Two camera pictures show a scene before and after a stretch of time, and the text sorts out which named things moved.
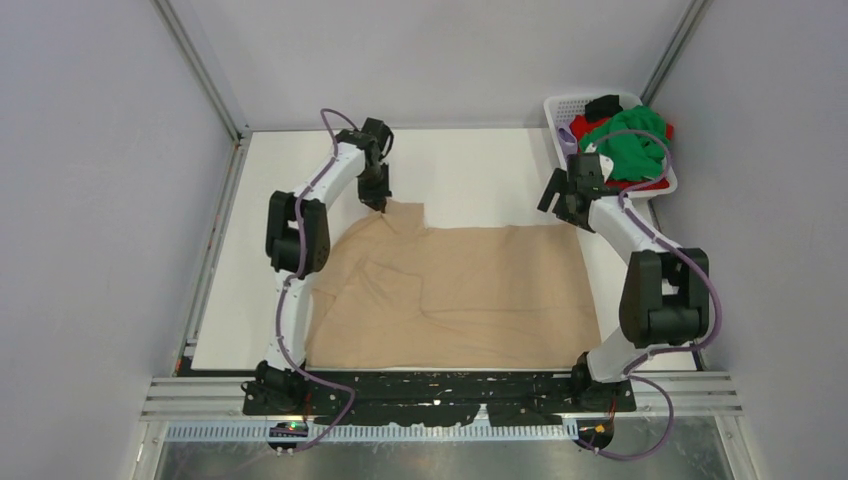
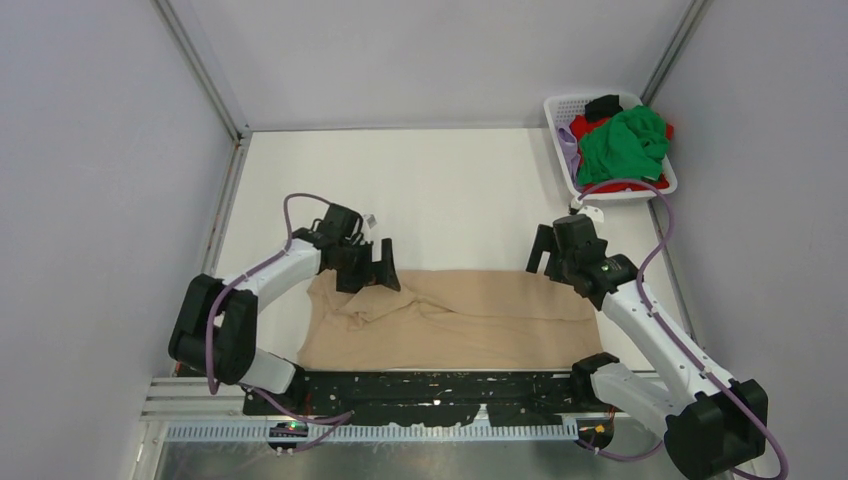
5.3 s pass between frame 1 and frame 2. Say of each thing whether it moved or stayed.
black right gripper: moved
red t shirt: stayed
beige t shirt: moved
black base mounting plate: stayed
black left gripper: moved
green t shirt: stayed
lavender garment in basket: stayed
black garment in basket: stayed
